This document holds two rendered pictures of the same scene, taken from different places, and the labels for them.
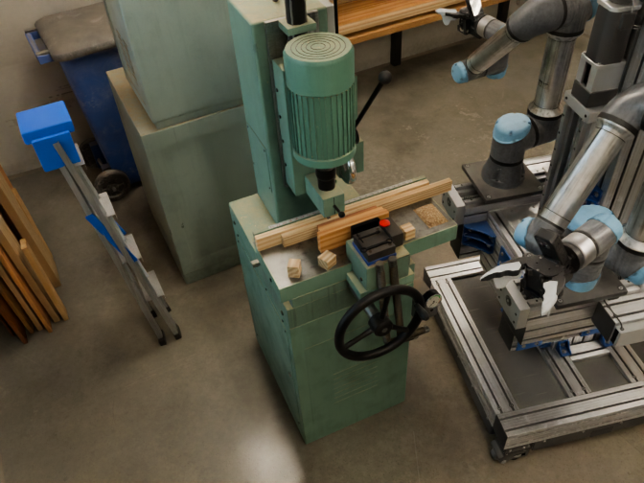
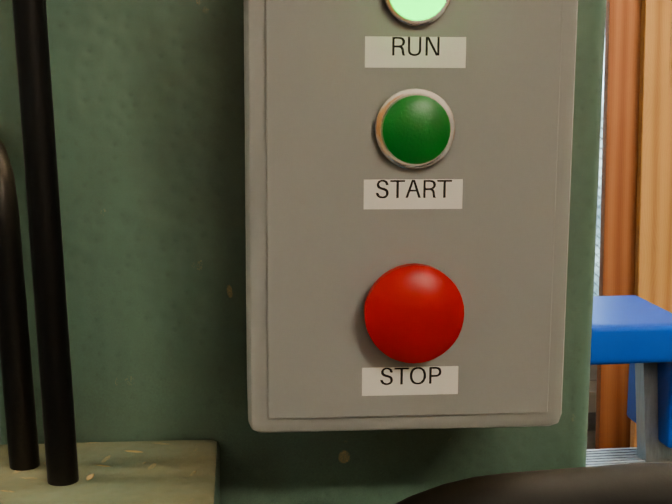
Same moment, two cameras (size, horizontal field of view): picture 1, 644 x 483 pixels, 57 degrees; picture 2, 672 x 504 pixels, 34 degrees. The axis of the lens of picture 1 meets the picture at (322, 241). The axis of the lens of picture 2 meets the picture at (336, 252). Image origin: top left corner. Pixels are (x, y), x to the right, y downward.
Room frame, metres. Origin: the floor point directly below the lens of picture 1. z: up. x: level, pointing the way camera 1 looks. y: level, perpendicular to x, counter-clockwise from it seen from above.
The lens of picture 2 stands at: (1.82, -0.39, 1.43)
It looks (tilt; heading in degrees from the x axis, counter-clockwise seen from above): 9 degrees down; 106
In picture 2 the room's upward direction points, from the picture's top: straight up
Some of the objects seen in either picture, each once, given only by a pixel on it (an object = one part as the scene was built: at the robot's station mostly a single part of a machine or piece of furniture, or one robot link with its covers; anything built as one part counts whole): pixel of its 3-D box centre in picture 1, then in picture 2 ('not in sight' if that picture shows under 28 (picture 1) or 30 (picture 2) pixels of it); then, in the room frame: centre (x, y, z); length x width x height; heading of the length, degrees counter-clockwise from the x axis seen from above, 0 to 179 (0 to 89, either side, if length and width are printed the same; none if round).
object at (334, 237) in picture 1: (354, 230); not in sight; (1.34, -0.10, 0.94); 0.23 x 0.02 x 0.07; 111
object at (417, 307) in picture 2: not in sight; (414, 313); (1.75, -0.07, 1.36); 0.03 x 0.01 x 0.03; 21
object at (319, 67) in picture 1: (321, 103); not in sight; (1.39, -0.03, 1.35); 0.18 x 0.18 x 0.31
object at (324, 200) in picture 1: (325, 195); not in sight; (1.41, -0.02, 1.03); 0.14 x 0.07 x 0.09; 21
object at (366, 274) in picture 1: (377, 258); not in sight; (1.24, -0.16, 0.92); 0.15 x 0.13 x 0.09; 111
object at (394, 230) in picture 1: (379, 240); not in sight; (1.24, -0.16, 0.99); 0.13 x 0.11 x 0.06; 111
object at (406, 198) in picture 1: (370, 211); not in sight; (1.44, -0.16, 0.92); 0.60 x 0.02 x 0.04; 111
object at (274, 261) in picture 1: (363, 251); not in sight; (1.32, -0.13, 0.87); 0.61 x 0.30 x 0.06; 111
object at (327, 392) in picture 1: (322, 315); not in sight; (1.50, 0.02, 0.36); 0.58 x 0.45 x 0.71; 21
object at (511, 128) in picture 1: (512, 136); not in sight; (1.71, -0.68, 0.98); 0.13 x 0.12 x 0.14; 114
